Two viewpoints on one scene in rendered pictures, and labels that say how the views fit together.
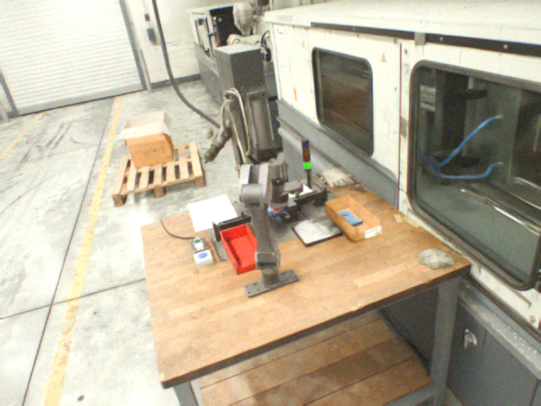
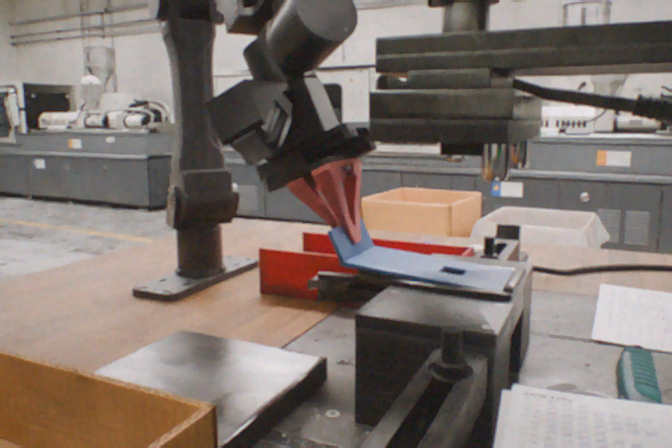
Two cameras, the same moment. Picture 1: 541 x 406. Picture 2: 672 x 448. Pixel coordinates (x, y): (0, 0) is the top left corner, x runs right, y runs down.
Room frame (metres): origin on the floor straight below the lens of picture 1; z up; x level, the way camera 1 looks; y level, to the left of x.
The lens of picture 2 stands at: (1.79, -0.41, 1.12)
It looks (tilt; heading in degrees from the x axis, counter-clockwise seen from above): 9 degrees down; 130
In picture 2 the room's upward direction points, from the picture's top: straight up
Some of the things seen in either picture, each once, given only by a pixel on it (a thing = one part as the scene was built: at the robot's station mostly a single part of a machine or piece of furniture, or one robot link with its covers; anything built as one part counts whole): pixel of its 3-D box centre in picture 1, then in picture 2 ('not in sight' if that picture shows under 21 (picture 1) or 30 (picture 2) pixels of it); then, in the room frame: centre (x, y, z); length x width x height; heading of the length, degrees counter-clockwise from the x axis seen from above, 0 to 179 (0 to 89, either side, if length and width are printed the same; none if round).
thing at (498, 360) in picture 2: (273, 215); (455, 338); (1.57, -0.01, 0.94); 0.20 x 0.10 x 0.07; 106
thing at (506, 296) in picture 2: not in sight; (427, 298); (1.56, -0.03, 0.98); 0.13 x 0.01 x 0.03; 16
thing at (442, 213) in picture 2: not in sight; (419, 247); (0.15, 2.15, 0.43); 0.59 x 0.54 x 0.58; 102
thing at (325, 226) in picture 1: (316, 230); (188, 391); (1.43, -0.18, 0.91); 0.17 x 0.16 x 0.02; 106
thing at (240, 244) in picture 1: (242, 248); (366, 269); (1.35, 0.14, 0.93); 0.25 x 0.12 x 0.06; 16
